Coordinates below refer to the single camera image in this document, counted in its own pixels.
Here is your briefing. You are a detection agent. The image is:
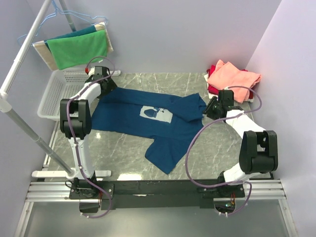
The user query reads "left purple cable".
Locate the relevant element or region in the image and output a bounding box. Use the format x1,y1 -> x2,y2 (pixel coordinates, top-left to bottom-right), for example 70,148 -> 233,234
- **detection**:
66,56 -> 116,220

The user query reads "teal towel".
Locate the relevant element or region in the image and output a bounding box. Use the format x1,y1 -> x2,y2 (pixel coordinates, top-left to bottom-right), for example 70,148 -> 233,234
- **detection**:
44,26 -> 97,54

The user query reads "blue wire hanger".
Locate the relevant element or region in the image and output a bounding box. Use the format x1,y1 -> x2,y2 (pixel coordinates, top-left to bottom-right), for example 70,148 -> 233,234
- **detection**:
16,0 -> 108,46

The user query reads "green towel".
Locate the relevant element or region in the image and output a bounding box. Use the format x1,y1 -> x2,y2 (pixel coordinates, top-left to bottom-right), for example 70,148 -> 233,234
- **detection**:
47,30 -> 108,70

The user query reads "black base beam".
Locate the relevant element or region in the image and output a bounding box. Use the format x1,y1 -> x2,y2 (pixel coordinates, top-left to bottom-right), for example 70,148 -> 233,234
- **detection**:
69,179 -> 245,210

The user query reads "salmon folded t shirt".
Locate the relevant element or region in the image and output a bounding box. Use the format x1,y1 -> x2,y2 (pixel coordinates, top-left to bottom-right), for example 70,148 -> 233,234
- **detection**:
207,60 -> 262,90

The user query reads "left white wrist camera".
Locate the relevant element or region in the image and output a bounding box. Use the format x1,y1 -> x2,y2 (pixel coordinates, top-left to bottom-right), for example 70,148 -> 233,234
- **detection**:
85,67 -> 95,76

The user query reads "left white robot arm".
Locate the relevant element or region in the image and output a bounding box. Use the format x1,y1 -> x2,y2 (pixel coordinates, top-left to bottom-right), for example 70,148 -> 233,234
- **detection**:
60,66 -> 117,198

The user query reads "white folded t shirt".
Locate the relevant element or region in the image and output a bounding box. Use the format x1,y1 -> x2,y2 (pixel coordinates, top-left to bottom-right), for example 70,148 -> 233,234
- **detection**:
203,74 -> 254,103

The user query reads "aluminium rail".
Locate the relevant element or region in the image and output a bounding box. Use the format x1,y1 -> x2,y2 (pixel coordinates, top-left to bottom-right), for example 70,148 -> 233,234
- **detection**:
25,180 -> 286,202

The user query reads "white clothes rack pole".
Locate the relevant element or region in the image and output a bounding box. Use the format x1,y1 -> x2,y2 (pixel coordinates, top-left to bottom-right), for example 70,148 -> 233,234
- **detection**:
0,0 -> 75,179

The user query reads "white plastic laundry basket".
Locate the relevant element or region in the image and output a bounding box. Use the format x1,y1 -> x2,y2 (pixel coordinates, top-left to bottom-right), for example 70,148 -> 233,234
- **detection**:
37,68 -> 88,121

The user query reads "blue t shirt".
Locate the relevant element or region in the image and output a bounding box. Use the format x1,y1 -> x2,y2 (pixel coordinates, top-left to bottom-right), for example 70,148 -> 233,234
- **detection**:
92,87 -> 206,174

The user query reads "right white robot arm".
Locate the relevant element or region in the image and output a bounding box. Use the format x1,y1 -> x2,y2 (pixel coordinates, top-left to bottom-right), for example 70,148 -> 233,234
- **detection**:
203,90 -> 278,197

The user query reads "white rack foot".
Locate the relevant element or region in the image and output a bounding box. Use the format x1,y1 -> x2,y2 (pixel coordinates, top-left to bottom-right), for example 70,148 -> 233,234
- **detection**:
110,70 -> 121,77

